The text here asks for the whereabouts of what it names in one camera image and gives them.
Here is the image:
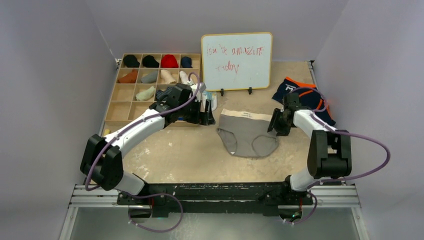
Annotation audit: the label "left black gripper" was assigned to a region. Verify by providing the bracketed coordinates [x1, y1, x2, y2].
[178, 97, 214, 126]

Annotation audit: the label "grey underwear cream waistband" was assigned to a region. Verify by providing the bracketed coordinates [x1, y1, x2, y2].
[216, 108, 279, 158]

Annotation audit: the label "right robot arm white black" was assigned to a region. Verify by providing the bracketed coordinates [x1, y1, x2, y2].
[267, 93, 352, 204]

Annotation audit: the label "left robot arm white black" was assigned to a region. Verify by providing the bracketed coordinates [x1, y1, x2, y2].
[80, 83, 215, 205]

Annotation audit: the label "white blue whiteboard eraser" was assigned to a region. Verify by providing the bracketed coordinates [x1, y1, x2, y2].
[201, 90, 218, 111]

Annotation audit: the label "navy orange boxer briefs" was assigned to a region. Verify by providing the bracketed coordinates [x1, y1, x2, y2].
[272, 77, 325, 110]

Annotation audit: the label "white rolled garment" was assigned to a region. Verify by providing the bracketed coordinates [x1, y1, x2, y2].
[179, 70, 194, 86]

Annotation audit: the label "navy striped rolled garment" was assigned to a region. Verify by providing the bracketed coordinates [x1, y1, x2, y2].
[155, 86, 174, 101]

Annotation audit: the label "beige rolled garment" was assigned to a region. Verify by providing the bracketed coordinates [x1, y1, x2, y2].
[160, 69, 177, 84]

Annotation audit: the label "navy rolled garment top row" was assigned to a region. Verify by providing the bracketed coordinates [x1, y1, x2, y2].
[180, 56, 193, 69]

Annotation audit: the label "whiteboard with red writing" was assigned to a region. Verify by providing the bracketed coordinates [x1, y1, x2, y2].
[200, 32, 273, 92]

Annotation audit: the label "light green rolled garment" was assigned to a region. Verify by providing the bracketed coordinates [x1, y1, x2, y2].
[135, 86, 156, 101]

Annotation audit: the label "grey rolled garment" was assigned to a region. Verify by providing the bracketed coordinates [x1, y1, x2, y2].
[140, 70, 159, 84]

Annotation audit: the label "red rolled garment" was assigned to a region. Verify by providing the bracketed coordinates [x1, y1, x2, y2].
[160, 54, 179, 68]

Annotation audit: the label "wooden compartment organizer tray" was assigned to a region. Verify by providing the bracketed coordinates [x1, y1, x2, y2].
[104, 53, 202, 131]

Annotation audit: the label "black rolled garment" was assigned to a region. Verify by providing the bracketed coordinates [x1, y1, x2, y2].
[122, 54, 140, 68]
[141, 54, 160, 68]

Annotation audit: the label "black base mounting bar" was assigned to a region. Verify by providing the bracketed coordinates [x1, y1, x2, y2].
[117, 181, 313, 218]

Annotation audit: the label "rust orange rolled garment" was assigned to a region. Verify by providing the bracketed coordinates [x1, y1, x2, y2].
[117, 69, 138, 84]

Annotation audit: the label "black rolled garment far left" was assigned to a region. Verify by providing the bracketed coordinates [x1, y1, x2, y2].
[122, 54, 140, 68]

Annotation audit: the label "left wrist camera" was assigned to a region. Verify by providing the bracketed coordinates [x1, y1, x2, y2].
[190, 82, 207, 102]

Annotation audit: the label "aluminium frame rail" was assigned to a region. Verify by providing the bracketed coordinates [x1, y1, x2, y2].
[59, 185, 370, 240]

